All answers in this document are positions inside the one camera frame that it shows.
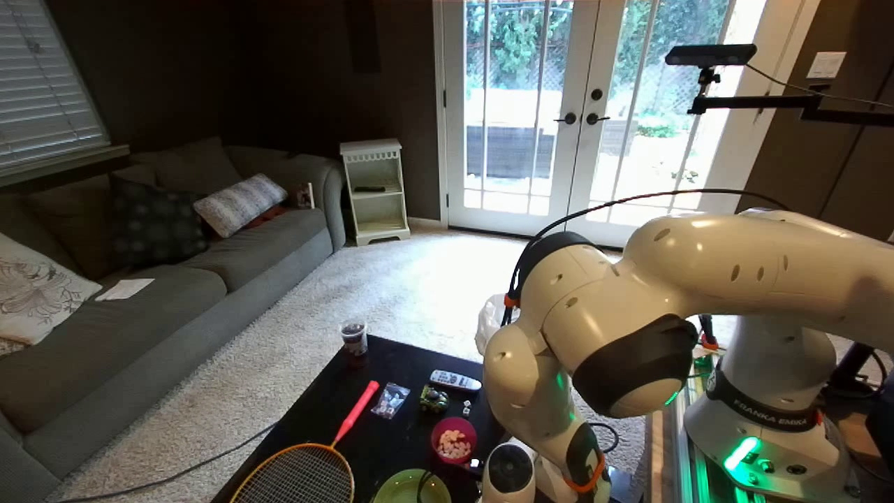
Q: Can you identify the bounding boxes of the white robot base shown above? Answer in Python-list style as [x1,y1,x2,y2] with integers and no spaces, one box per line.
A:
[683,314,862,503]

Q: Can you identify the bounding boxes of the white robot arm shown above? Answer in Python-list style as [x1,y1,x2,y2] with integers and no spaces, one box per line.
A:
[484,208,894,503]

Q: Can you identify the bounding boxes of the white side shelf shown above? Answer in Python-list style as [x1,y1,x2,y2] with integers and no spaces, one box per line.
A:
[341,138,411,246]

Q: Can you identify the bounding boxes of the grey remote control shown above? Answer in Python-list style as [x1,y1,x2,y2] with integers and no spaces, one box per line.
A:
[426,369,484,393]

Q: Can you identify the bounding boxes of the dark drinking glass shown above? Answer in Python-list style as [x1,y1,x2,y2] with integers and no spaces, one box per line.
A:
[341,320,369,356]

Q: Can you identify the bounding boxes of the small green toy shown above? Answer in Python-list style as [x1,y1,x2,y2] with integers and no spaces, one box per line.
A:
[419,384,446,414]

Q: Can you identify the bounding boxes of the clear plastic packet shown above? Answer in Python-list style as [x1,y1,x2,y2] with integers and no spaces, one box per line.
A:
[372,383,407,418]

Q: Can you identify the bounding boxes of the black coffee table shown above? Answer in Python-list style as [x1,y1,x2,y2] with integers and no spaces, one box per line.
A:
[211,334,484,503]

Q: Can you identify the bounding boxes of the white french doors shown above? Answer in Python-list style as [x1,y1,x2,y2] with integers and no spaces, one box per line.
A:
[429,0,822,252]

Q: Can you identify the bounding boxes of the red bowl with snacks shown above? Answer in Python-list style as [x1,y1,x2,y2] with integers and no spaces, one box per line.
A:
[429,415,478,463]

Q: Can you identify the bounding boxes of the striped white cushion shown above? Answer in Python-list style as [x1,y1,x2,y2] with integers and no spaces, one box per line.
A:
[193,172,287,238]

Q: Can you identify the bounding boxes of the green plate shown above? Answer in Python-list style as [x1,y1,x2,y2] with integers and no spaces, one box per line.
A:
[372,467,452,503]

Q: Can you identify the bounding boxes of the grey sofa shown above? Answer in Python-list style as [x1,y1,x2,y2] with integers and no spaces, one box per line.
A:
[0,136,345,503]

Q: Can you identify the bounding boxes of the dark patterned cushion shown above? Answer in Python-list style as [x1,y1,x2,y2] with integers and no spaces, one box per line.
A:
[111,176,206,270]

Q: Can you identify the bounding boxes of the white paper on sofa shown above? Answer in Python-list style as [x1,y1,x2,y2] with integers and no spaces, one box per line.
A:
[95,275,154,301]

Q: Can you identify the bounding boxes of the white patterned blanket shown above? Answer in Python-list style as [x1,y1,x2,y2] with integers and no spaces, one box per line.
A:
[0,235,101,355]

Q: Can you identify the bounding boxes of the window blinds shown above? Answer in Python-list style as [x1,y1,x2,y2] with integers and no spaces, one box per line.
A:
[0,0,127,183]

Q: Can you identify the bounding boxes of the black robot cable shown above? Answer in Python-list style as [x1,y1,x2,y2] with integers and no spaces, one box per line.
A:
[499,186,792,309]

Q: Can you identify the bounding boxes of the red handled badminton racket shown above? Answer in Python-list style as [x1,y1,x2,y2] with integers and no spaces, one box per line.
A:
[228,379,380,503]

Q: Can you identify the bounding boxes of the black floor cable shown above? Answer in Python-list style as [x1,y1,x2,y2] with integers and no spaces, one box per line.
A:
[55,418,283,503]

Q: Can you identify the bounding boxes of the black camera on stand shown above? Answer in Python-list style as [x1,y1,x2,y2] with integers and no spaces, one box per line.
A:
[664,43,894,124]

